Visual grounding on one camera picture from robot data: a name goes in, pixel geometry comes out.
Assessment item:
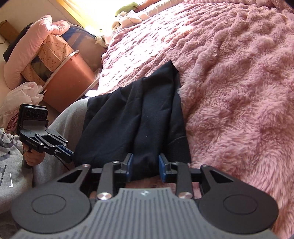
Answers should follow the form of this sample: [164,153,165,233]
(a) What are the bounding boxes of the pink floral fabric bag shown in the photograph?
[22,34,74,86]

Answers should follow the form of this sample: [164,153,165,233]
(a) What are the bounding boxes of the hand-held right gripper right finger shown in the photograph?
[158,154,230,200]

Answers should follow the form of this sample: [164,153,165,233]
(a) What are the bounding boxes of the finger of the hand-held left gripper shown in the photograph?
[56,145,74,159]
[54,149,73,163]

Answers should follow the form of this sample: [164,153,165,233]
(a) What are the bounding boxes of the pink puffy pillow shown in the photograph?
[3,15,70,89]

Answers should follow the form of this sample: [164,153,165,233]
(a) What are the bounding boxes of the green cloth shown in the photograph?
[115,2,138,15]

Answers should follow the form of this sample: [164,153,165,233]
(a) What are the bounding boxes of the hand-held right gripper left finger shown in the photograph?
[57,153,135,200]

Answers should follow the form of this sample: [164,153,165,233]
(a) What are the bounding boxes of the crumpled white cloth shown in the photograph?
[95,35,113,48]

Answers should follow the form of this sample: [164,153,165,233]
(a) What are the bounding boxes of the sheer white fabric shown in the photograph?
[0,81,44,123]

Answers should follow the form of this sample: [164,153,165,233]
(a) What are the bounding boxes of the black pants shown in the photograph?
[74,60,192,180]

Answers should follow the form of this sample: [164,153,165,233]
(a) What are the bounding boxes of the blue striped pillow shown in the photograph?
[62,25,108,69]

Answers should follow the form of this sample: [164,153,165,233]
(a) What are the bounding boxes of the person's left hand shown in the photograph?
[24,147,46,167]

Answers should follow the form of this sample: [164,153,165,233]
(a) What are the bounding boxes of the pink quilted duvet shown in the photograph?
[137,0,186,15]

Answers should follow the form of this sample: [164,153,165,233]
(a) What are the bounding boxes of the black bag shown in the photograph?
[2,25,35,62]

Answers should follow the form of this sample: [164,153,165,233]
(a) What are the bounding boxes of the brown storage bin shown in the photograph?
[42,52,101,113]

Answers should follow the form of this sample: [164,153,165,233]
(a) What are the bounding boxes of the pink fluffy blanket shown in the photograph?
[96,0,294,239]

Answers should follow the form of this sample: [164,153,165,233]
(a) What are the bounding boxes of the person's grey sweatshirt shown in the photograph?
[0,127,35,214]

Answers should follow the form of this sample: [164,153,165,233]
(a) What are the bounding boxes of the person's grey sweatpants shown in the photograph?
[32,98,90,186]

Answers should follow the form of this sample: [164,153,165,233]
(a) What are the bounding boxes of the yellow curtain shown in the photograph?
[57,0,120,29]

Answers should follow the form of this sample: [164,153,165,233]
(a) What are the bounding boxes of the pile of white clothes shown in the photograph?
[111,10,148,30]

